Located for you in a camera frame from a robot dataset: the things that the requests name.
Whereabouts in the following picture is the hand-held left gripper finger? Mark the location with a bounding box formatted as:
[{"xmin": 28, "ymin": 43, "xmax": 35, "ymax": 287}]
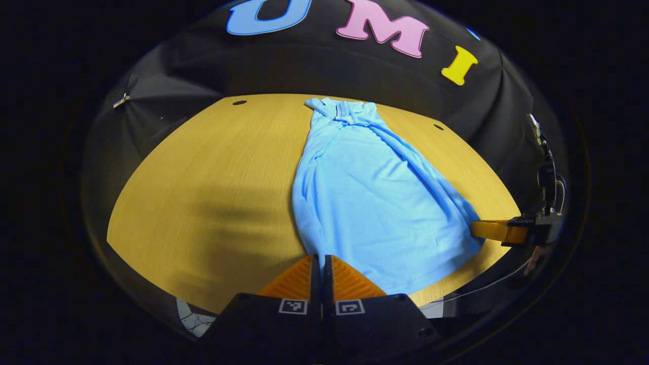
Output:
[
  {"xmin": 322, "ymin": 254, "xmax": 449, "ymax": 365},
  {"xmin": 199, "ymin": 254, "xmax": 323, "ymax": 365}
]

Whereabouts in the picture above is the black backdrop cloth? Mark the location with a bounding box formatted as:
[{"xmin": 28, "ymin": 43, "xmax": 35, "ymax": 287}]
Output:
[{"xmin": 81, "ymin": 0, "xmax": 568, "ymax": 305}]

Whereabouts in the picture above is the light blue T-shirt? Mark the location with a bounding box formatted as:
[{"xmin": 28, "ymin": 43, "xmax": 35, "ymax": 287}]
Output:
[{"xmin": 292, "ymin": 97, "xmax": 485, "ymax": 296}]

